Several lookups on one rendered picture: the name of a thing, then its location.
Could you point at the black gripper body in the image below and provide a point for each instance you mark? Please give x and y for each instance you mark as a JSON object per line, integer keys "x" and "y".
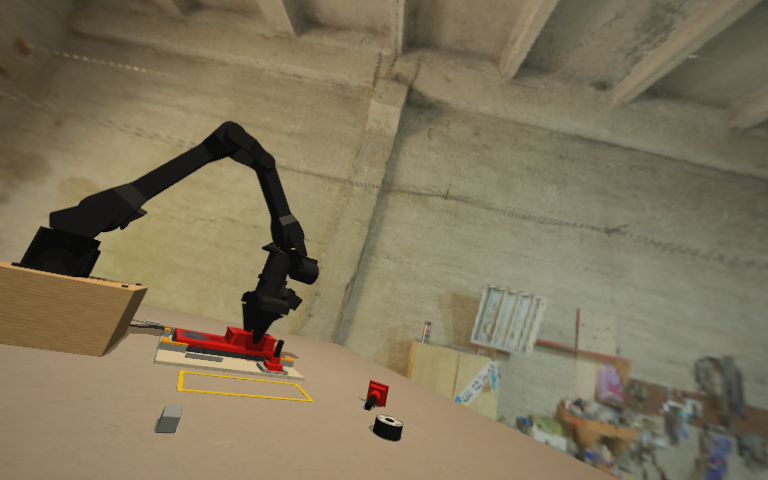
{"x": 265, "y": 292}

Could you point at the black toy tyre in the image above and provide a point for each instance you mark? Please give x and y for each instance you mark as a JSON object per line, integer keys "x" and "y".
{"x": 388, "y": 428}

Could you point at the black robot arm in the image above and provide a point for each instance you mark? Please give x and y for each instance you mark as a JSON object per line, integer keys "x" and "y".
{"x": 70, "y": 248}

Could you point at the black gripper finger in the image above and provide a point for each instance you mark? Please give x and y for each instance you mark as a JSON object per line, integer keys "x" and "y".
{"x": 262, "y": 322}
{"x": 248, "y": 316}

